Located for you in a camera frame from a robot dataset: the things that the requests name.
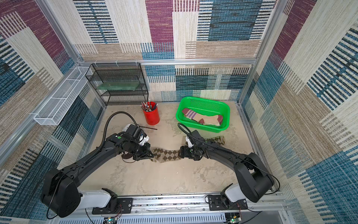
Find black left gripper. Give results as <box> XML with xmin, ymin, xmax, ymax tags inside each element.
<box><xmin>129</xmin><ymin>142</ymin><xmax>156</xmax><ymax>161</ymax></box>

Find brown argyle sock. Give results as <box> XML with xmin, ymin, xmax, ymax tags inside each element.
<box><xmin>206</xmin><ymin>136</ymin><xmax>226</xmax><ymax>145</ymax></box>
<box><xmin>150</xmin><ymin>148</ymin><xmax>181</xmax><ymax>163</ymax></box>

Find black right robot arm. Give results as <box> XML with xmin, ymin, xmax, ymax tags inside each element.
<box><xmin>178</xmin><ymin>123</ymin><xmax>277</xmax><ymax>209</ymax></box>

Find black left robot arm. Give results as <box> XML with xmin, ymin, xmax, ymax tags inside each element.
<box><xmin>40</xmin><ymin>112</ymin><xmax>154</xmax><ymax>218</ymax></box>

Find light blue alarm clock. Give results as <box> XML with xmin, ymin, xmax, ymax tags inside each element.
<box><xmin>122</xmin><ymin>123</ymin><xmax>133</xmax><ymax>132</ymax></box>

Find red ribbed plastic cup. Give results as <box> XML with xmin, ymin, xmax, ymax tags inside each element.
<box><xmin>143</xmin><ymin>108</ymin><xmax>160</xmax><ymax>126</ymax></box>

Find pens in red cup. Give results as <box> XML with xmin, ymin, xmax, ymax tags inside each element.
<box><xmin>141</xmin><ymin>100</ymin><xmax>158</xmax><ymax>112</ymax></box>

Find green plastic basket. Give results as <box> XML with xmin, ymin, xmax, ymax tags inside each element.
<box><xmin>176</xmin><ymin>97</ymin><xmax>230</xmax><ymax>133</ymax></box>

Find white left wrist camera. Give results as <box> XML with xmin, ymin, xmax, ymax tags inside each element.
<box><xmin>138</xmin><ymin>130</ymin><xmax>149</xmax><ymax>146</ymax></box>

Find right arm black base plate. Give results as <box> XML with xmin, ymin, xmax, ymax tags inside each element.
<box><xmin>204</xmin><ymin>194</ymin><xmax>248</xmax><ymax>211</ymax></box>

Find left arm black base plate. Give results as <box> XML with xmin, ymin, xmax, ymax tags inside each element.
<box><xmin>91</xmin><ymin>197</ymin><xmax>133</xmax><ymax>215</ymax></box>

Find aluminium front rail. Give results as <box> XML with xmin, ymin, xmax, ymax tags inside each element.
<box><xmin>47</xmin><ymin>193</ymin><xmax>295</xmax><ymax>224</ymax></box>

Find black wire mesh shelf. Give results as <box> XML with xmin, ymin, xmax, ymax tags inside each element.
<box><xmin>85</xmin><ymin>63</ymin><xmax>149</xmax><ymax>106</ymax></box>

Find white wire wall basket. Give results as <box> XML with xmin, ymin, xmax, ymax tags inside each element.
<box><xmin>34</xmin><ymin>66</ymin><xmax>89</xmax><ymax>126</ymax></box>

